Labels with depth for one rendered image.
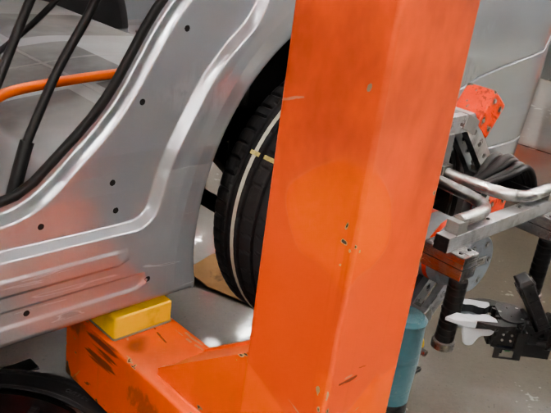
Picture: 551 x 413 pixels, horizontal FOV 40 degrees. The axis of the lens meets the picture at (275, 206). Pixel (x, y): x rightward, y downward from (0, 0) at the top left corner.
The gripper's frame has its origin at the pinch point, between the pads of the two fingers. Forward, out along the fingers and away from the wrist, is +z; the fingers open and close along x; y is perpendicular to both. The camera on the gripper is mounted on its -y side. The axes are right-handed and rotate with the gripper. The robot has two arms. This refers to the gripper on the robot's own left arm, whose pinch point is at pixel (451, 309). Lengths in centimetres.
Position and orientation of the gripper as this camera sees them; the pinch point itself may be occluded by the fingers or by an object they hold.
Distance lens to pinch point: 145.2
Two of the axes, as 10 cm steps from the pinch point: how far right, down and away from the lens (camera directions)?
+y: -1.3, 9.1, 3.9
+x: 0.3, -3.9, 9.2
